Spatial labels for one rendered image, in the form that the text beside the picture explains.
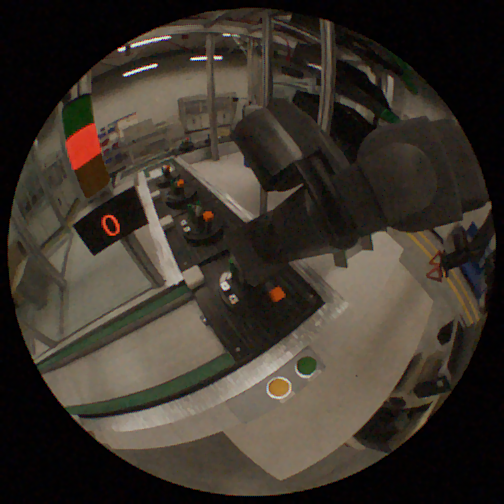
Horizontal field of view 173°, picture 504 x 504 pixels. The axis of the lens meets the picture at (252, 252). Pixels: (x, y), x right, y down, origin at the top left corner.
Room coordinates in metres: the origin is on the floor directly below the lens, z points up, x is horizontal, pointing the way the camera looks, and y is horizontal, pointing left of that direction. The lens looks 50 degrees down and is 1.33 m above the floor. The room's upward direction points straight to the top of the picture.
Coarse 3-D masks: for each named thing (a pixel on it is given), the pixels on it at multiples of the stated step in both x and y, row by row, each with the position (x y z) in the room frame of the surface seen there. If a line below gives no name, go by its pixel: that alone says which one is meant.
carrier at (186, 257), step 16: (192, 208) 0.43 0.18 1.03; (208, 208) 0.50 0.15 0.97; (224, 208) 0.50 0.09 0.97; (160, 224) 0.40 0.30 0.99; (176, 224) 0.42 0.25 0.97; (192, 224) 0.39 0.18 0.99; (224, 224) 0.40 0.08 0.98; (240, 224) 0.41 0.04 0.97; (176, 240) 0.35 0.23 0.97; (192, 240) 0.33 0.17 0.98; (208, 240) 0.34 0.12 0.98; (176, 256) 0.28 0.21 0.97; (192, 256) 0.29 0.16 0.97; (208, 256) 0.29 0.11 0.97
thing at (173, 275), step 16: (176, 160) 1.15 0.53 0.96; (144, 176) 0.94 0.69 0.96; (144, 192) 0.72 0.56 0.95; (224, 192) 0.63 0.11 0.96; (240, 208) 0.51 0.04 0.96; (160, 240) 0.36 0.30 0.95; (160, 256) 0.29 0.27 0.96; (176, 272) 0.24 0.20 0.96; (304, 272) 0.25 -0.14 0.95; (320, 288) 0.19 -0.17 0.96; (320, 304) 0.16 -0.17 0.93
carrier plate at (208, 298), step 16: (224, 256) 0.29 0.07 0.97; (208, 272) 0.24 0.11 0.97; (288, 272) 0.24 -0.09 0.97; (208, 288) 0.19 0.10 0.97; (288, 288) 0.19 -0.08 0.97; (208, 304) 0.15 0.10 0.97; (288, 304) 0.15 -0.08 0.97; (304, 304) 0.15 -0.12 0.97; (208, 320) 0.11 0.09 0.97; (224, 320) 0.11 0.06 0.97; (240, 320) 0.12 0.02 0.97; (256, 320) 0.12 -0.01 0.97; (272, 320) 0.11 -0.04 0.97; (288, 320) 0.11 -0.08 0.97; (224, 336) 0.08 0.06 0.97; (240, 336) 0.08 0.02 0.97; (256, 336) 0.08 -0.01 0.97; (272, 336) 0.08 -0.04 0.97; (240, 352) 0.05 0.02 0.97
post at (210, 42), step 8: (208, 40) 1.31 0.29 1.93; (208, 48) 1.31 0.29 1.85; (208, 56) 1.31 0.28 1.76; (208, 64) 1.31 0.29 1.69; (208, 72) 1.31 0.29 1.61; (208, 80) 1.31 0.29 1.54; (208, 88) 1.33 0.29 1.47; (208, 96) 1.33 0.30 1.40; (208, 104) 1.33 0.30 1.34; (216, 112) 1.33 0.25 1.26; (216, 120) 1.33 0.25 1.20; (216, 128) 1.32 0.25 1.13; (216, 136) 1.32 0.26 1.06; (216, 144) 1.33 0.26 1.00; (216, 152) 1.33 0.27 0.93; (216, 160) 1.31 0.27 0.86
